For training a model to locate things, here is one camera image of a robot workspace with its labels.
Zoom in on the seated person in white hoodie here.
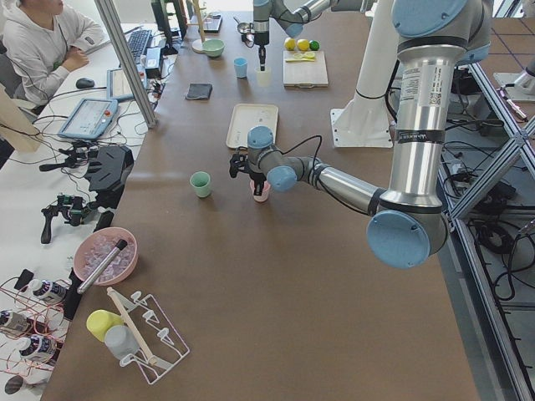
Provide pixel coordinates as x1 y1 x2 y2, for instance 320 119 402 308
1 1 104 106

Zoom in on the whole lemon upper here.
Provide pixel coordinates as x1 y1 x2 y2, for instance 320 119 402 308
296 38 310 52

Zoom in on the grey folded cloth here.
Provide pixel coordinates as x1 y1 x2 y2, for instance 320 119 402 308
186 83 213 100

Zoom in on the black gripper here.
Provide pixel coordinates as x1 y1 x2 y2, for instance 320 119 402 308
247 165 266 196
242 31 268 71

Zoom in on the grey cup on rack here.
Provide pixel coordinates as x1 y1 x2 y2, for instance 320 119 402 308
104 325 140 360

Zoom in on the yellow cup on rack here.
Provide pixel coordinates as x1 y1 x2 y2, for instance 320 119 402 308
86 309 124 342

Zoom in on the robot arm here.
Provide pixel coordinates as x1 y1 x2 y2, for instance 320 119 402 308
229 1 492 269
252 0 375 72

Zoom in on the cream rabbit serving tray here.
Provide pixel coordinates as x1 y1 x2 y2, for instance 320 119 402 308
226 104 278 149

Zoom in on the green lime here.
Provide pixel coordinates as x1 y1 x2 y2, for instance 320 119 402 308
308 40 320 51

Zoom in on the metal scoop handle in bowl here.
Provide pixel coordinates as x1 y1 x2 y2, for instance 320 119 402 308
77 239 128 294

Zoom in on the white wire cup rack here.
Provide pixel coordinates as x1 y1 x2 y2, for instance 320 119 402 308
107 287 191 385

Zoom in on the wooden cutting board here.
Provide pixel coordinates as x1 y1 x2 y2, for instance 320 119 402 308
283 50 329 89

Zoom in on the green plastic cup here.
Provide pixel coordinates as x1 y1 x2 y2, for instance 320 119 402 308
190 171 211 198

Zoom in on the black keyboard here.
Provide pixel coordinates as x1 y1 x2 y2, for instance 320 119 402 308
127 29 152 63

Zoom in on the whole lemon lower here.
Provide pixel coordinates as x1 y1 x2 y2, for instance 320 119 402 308
284 38 296 51

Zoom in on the blue plastic cup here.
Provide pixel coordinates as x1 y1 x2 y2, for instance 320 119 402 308
233 58 248 79

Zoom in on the pink bowl with ice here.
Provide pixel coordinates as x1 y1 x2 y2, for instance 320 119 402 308
73 226 140 287

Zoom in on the green bowl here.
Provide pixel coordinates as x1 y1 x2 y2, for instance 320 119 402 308
201 38 225 58

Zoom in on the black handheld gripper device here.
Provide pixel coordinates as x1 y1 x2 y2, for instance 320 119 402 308
40 194 98 244

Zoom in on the blue teach pendant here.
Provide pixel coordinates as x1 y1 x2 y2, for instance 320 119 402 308
106 69 134 102
58 99 118 140

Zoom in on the black computer mouse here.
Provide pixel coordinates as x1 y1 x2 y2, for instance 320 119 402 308
75 78 95 89

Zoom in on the yellow plastic knife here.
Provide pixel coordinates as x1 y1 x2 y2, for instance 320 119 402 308
284 58 316 63

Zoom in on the silver metal scoop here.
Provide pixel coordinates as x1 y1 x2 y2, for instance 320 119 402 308
233 16 254 47

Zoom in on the pale yellow plastic cup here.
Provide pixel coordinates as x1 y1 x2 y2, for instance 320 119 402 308
255 67 272 88

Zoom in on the whole lemon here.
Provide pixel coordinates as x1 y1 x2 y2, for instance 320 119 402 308
284 38 296 51
296 38 310 52

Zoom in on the pink plastic cup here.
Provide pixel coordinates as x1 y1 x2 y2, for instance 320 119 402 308
250 180 271 202

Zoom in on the aluminium frame post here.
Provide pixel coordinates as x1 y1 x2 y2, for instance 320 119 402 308
94 0 157 129

